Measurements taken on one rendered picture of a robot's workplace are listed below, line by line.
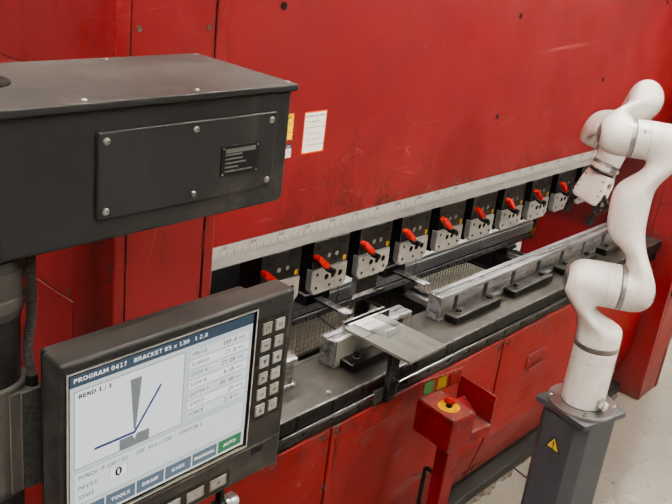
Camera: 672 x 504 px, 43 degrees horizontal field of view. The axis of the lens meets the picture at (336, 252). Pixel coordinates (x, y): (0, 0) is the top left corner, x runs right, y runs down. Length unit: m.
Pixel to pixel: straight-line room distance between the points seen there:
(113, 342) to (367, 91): 1.32
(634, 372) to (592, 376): 2.36
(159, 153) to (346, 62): 1.15
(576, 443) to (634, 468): 1.78
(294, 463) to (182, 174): 1.46
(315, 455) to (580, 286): 0.93
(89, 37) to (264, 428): 0.76
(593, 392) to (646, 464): 1.88
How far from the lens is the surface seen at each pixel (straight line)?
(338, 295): 3.02
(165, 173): 1.22
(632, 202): 2.30
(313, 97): 2.22
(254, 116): 1.30
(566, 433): 2.49
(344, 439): 2.70
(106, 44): 1.57
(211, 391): 1.42
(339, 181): 2.38
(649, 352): 4.71
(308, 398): 2.54
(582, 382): 2.44
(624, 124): 2.28
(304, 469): 2.61
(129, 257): 1.69
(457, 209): 2.92
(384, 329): 2.70
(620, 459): 4.29
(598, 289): 2.32
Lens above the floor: 2.20
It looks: 22 degrees down
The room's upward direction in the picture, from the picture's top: 7 degrees clockwise
